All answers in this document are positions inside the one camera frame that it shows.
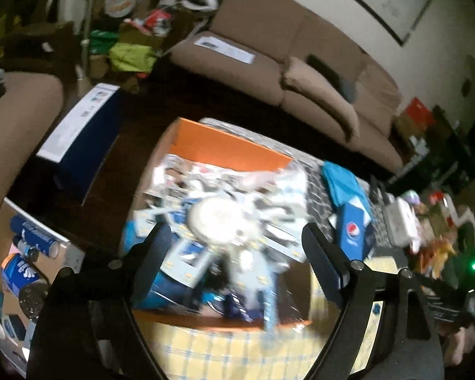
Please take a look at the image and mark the black remote controls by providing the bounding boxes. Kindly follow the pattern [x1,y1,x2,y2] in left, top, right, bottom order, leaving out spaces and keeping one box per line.
[370,174,392,206]

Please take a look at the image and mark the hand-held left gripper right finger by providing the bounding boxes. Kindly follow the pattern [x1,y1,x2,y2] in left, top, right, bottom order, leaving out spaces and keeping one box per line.
[301,223,446,380]

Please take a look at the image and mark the blue spray can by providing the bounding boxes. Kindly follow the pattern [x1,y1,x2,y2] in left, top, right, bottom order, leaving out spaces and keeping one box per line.
[10,216,61,259]

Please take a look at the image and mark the red box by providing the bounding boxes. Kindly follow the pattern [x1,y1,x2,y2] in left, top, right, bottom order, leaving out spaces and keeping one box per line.
[404,97,436,127]

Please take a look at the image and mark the teal blue cloth pouch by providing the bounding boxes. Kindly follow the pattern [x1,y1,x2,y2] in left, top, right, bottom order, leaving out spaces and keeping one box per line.
[320,161,367,208]

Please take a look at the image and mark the white metal rack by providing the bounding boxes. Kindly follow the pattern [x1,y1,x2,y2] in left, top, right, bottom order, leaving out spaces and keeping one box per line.
[53,0,101,84]

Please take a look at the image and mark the blue printed carton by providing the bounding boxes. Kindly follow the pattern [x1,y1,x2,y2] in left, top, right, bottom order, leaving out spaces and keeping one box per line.
[332,196,377,260]

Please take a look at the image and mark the orange cardboard box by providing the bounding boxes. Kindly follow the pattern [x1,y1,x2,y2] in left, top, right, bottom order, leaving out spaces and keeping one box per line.
[121,117,315,331]

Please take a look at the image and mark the white and navy carton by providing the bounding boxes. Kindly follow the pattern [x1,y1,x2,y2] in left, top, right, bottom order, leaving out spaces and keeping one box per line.
[35,83,123,206]

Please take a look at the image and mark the black grey patterned mat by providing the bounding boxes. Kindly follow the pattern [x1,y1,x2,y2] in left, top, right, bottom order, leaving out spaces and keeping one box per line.
[200,118,396,246]

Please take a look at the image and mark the white paper sheet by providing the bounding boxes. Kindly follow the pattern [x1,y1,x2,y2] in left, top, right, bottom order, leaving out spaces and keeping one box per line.
[194,35,256,65]

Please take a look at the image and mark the brown sofa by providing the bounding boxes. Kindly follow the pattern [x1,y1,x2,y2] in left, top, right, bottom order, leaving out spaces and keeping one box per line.
[168,0,404,175]

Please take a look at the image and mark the dark flat object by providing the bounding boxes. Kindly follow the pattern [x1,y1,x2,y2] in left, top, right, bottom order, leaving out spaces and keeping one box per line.
[307,53,357,101]

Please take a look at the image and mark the brown sofa cushion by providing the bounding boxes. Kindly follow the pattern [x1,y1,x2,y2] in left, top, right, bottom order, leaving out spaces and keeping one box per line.
[281,56,360,141]

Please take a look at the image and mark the red white packet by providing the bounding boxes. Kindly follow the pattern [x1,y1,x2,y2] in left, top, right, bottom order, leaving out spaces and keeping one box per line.
[146,8,173,28]

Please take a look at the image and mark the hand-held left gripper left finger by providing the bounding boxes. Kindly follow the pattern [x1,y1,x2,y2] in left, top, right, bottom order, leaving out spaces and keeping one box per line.
[26,222,173,380]

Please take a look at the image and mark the lime green bag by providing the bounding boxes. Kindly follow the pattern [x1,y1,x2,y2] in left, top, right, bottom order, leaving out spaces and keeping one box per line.
[109,41,157,73]

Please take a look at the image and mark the white rectangular box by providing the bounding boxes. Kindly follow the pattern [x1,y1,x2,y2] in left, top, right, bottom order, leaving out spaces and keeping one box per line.
[384,198,418,248]

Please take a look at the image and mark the white headset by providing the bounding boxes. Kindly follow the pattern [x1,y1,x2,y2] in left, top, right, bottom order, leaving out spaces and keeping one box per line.
[178,0,216,10]

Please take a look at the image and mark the person's right hand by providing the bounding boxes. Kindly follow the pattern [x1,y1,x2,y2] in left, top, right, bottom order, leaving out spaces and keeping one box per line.
[439,322,475,367]

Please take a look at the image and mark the round printed tin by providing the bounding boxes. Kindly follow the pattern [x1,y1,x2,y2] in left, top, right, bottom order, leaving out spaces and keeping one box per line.
[104,0,138,18]

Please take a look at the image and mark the brown armchair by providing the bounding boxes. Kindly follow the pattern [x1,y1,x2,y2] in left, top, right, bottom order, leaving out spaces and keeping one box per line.
[0,70,66,254]

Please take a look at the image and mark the clear plastic bag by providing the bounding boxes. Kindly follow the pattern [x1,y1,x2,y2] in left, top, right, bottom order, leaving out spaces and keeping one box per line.
[275,168,309,222]

